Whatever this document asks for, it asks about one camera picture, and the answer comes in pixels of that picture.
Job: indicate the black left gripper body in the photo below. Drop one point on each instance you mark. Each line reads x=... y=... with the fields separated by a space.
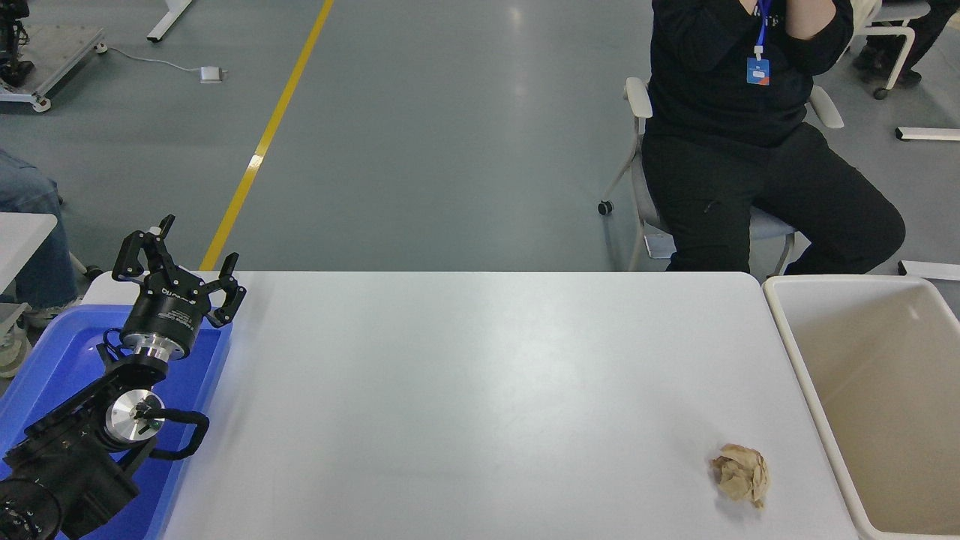
x=161 y=311

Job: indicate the tan paper ball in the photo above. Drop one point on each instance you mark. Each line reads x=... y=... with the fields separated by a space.
x=741 y=474

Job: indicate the person's forearm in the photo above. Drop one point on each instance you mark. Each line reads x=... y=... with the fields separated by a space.
x=806 y=19

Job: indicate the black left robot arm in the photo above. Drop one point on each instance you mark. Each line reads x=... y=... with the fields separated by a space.
x=75 y=465

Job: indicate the person beside small table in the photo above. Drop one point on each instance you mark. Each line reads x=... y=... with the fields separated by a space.
x=37 y=225

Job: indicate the blue plastic tray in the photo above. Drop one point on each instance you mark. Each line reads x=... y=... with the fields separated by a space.
x=60 y=352

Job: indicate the small white side table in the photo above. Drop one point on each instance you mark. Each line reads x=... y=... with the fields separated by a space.
x=22 y=232

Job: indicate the white table leg base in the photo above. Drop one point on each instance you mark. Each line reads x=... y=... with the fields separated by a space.
x=11 y=345

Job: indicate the white power adapter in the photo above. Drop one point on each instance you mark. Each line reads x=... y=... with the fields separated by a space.
x=211 y=74

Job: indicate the grey wheeled platform cart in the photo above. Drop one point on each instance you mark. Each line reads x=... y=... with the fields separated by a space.
x=52 y=52

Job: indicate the white desk foot bar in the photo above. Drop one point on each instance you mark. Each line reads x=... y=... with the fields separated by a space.
x=930 y=133
x=934 y=271
x=169 y=21

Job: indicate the black machine on cart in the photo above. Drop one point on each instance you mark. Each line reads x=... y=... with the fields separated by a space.
x=11 y=30

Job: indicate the white wheeled office chair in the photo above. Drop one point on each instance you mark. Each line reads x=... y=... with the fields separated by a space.
x=639 y=97

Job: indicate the seated person with badge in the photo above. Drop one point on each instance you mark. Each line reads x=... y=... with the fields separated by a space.
x=705 y=90

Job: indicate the large pale plastic bin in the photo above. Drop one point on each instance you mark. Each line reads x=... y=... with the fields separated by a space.
x=885 y=390

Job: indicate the white chair with caster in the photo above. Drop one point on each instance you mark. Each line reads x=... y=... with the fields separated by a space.
x=896 y=11

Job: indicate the person behind white chair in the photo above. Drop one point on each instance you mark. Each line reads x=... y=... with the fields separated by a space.
x=937 y=22

